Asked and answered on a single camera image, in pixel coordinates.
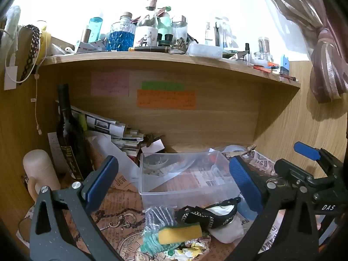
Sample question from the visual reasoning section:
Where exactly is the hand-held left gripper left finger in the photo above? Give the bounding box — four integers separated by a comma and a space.
29, 156, 125, 261

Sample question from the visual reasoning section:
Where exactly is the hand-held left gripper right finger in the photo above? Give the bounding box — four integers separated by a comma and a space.
225, 156, 319, 261

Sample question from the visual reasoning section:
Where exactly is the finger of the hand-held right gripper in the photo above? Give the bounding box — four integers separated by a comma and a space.
274, 159, 314, 186
294, 141, 341, 173

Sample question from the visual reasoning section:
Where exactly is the black patterned headband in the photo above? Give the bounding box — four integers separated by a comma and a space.
175, 197, 242, 229

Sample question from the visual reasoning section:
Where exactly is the clear plastic container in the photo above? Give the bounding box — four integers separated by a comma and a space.
139, 148, 243, 208

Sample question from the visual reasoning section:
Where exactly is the plastic wrapper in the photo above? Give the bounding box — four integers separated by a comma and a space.
141, 206, 178, 256

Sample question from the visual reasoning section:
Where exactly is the yellow green sponge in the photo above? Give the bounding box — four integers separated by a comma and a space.
158, 222, 203, 245

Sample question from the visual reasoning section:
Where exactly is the vintage newspaper print mat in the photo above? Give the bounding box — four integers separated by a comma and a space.
16, 145, 283, 261

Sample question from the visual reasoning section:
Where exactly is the pile of newspapers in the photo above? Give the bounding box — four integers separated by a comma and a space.
58, 105, 166, 159

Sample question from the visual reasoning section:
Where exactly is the dark wine bottle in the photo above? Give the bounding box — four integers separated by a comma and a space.
56, 84, 91, 182

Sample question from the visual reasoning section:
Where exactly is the beige mug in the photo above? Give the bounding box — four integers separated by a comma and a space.
23, 149, 61, 201

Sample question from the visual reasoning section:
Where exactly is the crumpled floral paper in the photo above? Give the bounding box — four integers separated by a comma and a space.
165, 238, 210, 259

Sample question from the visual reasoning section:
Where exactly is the orange pen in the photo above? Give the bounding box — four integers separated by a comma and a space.
253, 62, 280, 73

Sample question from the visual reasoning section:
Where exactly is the pink sticky note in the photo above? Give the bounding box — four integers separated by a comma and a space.
90, 71, 130, 97

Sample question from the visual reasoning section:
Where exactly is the orange sticky note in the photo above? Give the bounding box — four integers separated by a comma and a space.
136, 89, 197, 110

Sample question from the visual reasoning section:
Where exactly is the small glass jar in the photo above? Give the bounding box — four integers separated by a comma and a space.
256, 36, 272, 62

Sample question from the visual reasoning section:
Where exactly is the green sticky note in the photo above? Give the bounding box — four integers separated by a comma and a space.
141, 81, 186, 90

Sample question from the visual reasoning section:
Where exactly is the pink curtain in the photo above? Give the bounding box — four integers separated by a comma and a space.
256, 0, 348, 104

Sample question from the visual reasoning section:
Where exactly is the wooden shelf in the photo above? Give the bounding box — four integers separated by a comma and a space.
35, 49, 302, 153

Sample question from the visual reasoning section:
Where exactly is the white cardboard box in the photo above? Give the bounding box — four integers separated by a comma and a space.
74, 39, 107, 53

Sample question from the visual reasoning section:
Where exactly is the brown tube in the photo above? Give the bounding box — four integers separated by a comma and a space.
128, 46, 171, 53

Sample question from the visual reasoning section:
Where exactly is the white paper tag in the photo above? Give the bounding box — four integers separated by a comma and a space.
4, 54, 18, 90

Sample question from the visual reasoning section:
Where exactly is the frosted plastic box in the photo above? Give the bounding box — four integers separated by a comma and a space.
188, 43, 223, 58

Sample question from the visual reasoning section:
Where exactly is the clear acrylic holder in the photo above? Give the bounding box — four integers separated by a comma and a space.
214, 16, 240, 52

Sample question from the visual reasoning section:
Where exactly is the glass bottle with blue liquid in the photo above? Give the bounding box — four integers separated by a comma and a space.
108, 12, 137, 52

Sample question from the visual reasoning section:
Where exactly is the black lace ribbon card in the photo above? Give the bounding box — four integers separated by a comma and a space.
17, 24, 41, 82

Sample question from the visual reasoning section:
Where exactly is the teal plastic bottle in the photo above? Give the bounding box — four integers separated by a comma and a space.
89, 17, 104, 43

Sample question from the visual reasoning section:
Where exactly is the slim clear bottle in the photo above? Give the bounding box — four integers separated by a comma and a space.
204, 22, 214, 46

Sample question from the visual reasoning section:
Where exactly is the clear bottle with illustrated label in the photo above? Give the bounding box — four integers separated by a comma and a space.
135, 0, 159, 47

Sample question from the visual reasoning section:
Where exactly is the mint green bottle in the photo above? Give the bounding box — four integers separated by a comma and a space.
158, 5, 172, 36

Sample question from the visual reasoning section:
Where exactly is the clear glass jar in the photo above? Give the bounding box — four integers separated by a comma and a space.
171, 15, 188, 43

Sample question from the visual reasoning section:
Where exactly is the white fluffy cloth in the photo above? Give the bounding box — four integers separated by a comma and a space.
5, 5, 21, 51

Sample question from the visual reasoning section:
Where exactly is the white cable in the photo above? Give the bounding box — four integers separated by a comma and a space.
0, 20, 52, 136

